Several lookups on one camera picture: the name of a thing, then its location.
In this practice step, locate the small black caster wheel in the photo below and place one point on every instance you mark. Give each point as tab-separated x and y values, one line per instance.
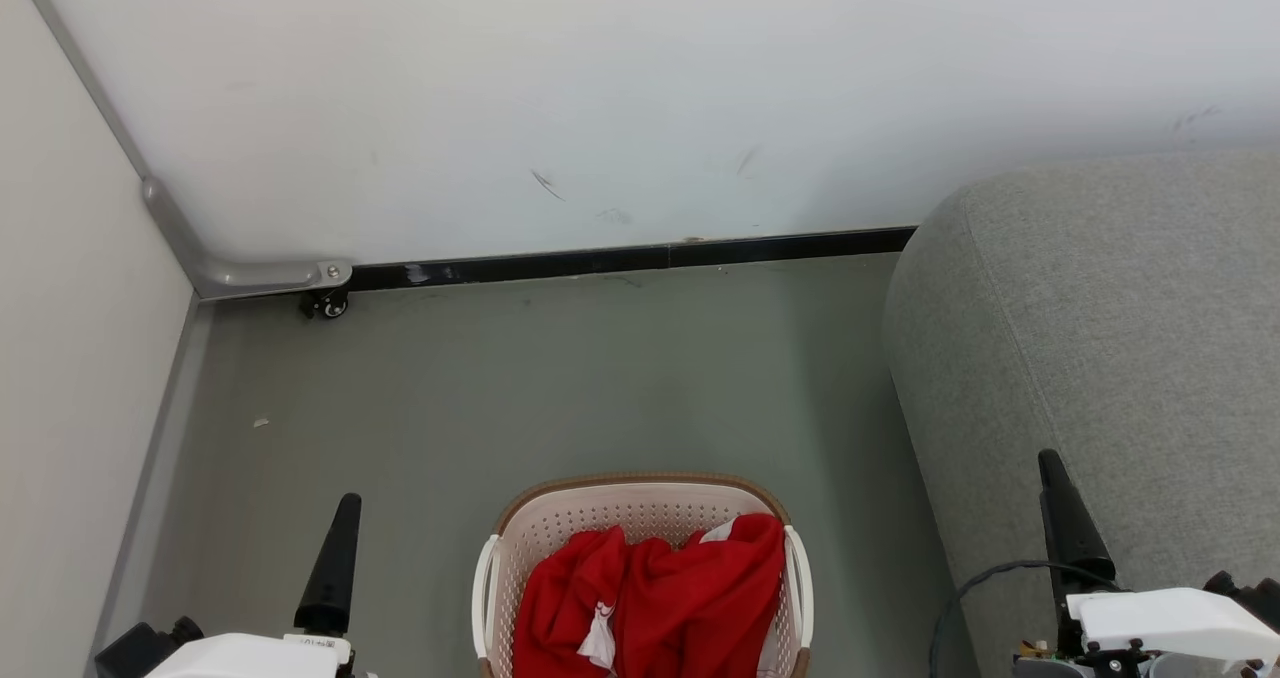
328	305

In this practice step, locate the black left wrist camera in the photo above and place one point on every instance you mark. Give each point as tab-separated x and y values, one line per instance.
140	648

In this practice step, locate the red jersey with white trim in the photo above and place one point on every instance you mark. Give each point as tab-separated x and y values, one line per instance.
700	598

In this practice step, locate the white laundry basket brown rim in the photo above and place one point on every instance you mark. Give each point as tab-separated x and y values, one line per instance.
640	508

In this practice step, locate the grey metal partition frame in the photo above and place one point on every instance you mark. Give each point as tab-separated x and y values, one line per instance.
240	276

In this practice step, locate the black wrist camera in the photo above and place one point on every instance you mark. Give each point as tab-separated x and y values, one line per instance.
140	648
1250	593

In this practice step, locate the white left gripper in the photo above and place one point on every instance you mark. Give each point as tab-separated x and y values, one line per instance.
250	658

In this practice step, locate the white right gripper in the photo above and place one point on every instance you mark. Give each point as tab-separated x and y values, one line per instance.
1170	623

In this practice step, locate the black baseboard strip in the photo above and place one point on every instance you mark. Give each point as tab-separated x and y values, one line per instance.
620	258

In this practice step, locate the grey fabric sofa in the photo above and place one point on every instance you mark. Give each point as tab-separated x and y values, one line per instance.
1120	338

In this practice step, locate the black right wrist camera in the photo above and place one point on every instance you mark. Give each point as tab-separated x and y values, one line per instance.
1250	593

